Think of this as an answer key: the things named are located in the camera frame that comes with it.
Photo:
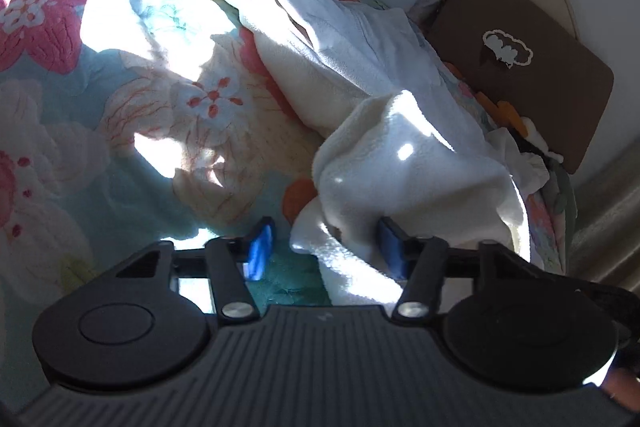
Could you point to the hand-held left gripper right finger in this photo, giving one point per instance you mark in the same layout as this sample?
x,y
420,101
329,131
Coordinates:
x,y
391,252

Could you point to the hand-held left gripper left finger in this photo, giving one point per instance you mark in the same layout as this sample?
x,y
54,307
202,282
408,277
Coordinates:
x,y
260,252

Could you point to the white fleece garment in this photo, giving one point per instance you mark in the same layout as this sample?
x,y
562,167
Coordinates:
x,y
400,167

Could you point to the small white ruffled cloth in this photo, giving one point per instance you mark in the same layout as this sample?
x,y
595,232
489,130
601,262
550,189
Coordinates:
x,y
527,164

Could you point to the grey-green cloth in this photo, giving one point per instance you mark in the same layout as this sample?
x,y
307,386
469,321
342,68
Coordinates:
x,y
562,202

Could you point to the floral quilt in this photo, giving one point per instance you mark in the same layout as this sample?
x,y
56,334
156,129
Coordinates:
x,y
100,107

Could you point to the brown cushion with white patch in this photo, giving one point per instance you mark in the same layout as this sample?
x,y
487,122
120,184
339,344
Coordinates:
x,y
550,92

